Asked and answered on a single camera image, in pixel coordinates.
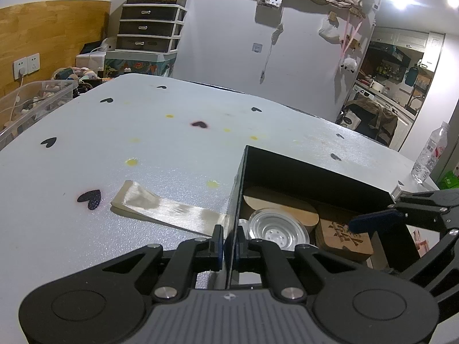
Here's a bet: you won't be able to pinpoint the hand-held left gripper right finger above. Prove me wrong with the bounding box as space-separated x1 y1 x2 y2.
237 229 363 302

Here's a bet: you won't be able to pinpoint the clear water bottle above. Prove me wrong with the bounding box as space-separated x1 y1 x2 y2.
411 121 450 184

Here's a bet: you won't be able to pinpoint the pink ribbons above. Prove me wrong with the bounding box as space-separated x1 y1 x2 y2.
333 14 363 76

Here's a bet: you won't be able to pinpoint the green bag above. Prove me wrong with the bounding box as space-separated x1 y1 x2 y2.
439 170 459 189

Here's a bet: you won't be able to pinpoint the washing machine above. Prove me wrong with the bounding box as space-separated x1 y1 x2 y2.
353 84 411 126

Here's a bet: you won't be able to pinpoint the white drawer unit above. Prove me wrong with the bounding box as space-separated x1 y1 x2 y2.
115 3 188 55

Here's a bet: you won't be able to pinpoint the oval wooden block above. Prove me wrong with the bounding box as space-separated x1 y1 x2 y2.
243 193 320 237

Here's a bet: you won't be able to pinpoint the white appliance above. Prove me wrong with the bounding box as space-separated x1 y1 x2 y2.
76 38 117 77

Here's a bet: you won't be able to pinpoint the black square box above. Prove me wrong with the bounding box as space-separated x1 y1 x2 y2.
224 145 424 291

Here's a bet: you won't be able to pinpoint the white wall socket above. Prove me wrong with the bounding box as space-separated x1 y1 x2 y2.
13 53 41 79

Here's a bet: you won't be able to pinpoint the carved wooden block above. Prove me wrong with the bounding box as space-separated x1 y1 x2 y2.
315 217 375 262

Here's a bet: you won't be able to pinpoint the pile of plush toys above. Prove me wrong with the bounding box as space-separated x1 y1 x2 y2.
53 66 104 88

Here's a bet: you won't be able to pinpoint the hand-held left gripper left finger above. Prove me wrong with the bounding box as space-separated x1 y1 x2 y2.
102 224 225 303

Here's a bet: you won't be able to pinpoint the clear plastic bin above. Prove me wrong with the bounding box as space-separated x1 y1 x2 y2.
0 80 77 151

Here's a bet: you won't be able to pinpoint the brown cloth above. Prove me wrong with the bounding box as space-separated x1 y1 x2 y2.
344 97 398 144

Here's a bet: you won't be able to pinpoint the hanging cord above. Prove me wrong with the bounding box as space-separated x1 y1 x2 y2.
260 23 284 83

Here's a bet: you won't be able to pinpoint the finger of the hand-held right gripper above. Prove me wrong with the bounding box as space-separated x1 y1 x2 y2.
349 189 459 234
407 227 459 312

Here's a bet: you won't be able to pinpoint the white plastic bag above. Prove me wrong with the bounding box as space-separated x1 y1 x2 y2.
319 16 341 42

